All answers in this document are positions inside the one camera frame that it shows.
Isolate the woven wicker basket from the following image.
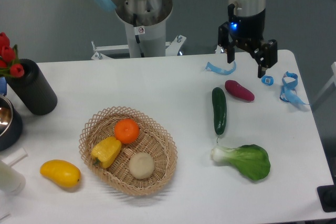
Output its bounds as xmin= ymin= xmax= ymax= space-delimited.
xmin=79 ymin=106 xmax=177 ymax=196

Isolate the blue curved ribbon strip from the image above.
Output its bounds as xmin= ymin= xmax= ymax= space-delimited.
xmin=205 ymin=61 xmax=236 ymax=76

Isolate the black box at table edge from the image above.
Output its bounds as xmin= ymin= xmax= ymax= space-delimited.
xmin=317 ymin=185 xmax=335 ymax=212

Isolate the small blue tag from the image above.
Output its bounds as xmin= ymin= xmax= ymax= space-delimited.
xmin=261 ymin=76 xmax=274 ymax=86

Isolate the dark green cucumber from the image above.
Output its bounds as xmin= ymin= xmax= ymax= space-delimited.
xmin=212 ymin=87 xmax=227 ymax=136

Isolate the white cylindrical bottle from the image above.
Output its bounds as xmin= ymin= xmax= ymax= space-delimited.
xmin=1 ymin=161 xmax=26 ymax=195

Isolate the orange tangerine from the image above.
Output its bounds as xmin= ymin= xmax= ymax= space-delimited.
xmin=114 ymin=119 xmax=140 ymax=144

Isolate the yellow mango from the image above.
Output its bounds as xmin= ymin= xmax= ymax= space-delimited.
xmin=40 ymin=159 xmax=81 ymax=188

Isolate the beige steamed bun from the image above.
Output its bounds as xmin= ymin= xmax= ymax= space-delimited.
xmin=129 ymin=152 xmax=155 ymax=179

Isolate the blue tangled ribbon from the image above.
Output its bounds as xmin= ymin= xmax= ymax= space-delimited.
xmin=279 ymin=71 xmax=309 ymax=105

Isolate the green bok choy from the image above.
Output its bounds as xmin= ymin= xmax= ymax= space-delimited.
xmin=211 ymin=144 xmax=271 ymax=181

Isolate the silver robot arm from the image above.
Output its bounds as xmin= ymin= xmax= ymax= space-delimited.
xmin=94 ymin=0 xmax=278 ymax=77

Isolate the purple sweet potato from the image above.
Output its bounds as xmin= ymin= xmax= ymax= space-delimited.
xmin=225 ymin=80 xmax=255 ymax=102

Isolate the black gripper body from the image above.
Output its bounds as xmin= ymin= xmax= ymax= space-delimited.
xmin=228 ymin=4 xmax=266 ymax=52

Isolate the black cylindrical vase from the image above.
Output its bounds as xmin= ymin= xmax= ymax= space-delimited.
xmin=6 ymin=59 xmax=58 ymax=115

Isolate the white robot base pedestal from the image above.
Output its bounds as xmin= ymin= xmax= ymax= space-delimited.
xmin=91 ymin=20 xmax=186 ymax=60

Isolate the white flat stick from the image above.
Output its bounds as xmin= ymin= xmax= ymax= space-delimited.
xmin=1 ymin=148 xmax=28 ymax=167

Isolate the black metal-lined bowl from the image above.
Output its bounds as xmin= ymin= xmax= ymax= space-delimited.
xmin=0 ymin=95 xmax=23 ymax=151

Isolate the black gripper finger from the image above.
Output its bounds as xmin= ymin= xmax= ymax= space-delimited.
xmin=217 ymin=22 xmax=236 ymax=63
xmin=253 ymin=39 xmax=278 ymax=78

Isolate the red tulip bouquet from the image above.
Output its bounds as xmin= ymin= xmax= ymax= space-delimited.
xmin=1 ymin=32 xmax=25 ymax=78

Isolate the yellow bell pepper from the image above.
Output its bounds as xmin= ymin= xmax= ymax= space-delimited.
xmin=91 ymin=136 xmax=122 ymax=168

